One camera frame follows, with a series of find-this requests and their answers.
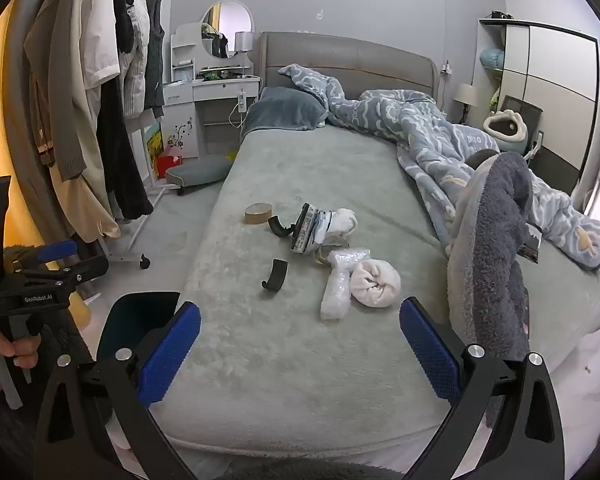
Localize black plastic hook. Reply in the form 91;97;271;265
260;258;289;292
267;215;295;237

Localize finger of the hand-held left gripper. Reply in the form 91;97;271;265
11;240;79;267
22;256;110;295

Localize white blue tissue pack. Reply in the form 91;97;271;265
290;203;333;256

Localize red bag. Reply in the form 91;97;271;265
156;145;183;178

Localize silver table lamp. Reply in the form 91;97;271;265
234;31;254;78

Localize white charger with cable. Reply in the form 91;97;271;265
228;91;248;128

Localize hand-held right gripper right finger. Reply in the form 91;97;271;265
399;298;566;480

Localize grey upholstered bed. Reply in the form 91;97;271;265
150;31;600;461

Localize cream long coat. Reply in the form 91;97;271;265
47;0;122;241

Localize beige bedside lamp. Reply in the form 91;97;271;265
452;83;478;123

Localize white vanity desk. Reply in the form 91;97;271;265
162;22;263;161

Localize white shirt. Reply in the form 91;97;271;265
82;0;122;92

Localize white puffer jacket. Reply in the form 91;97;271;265
119;0;152;121

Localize clear bubble wrap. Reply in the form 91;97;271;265
320;247;372;322

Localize blue-grey pillow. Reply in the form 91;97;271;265
240;86;328;136

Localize black packet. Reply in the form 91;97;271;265
517;222;543;263

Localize grey fluffy blanket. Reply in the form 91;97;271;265
447;151;533;361

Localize cardboard tape ring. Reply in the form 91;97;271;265
244;202;274;224

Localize clothes rack wheeled base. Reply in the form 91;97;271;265
97;182;181;270

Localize white wardrobe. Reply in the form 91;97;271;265
478;19;600;196

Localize yellow picture frame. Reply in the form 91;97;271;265
144;122;163;171

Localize grey floor cushion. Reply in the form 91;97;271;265
165;156;233;196

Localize dark grey knit vest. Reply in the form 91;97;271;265
140;0;167;121

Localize dark fuzzy cloth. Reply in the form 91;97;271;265
220;457;361;480

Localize grey curtain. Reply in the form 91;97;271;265
2;0;38;176

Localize round vanity mirror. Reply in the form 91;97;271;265
200;0;255;59

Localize white plush pet bed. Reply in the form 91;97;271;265
482;109;528;153

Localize taupe wool coat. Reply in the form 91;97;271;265
24;0;90;181

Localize black mesh chair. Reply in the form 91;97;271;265
500;95;545;158

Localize blue patterned duvet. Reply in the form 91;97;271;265
278;63;600;273

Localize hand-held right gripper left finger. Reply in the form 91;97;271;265
32;301;202;480

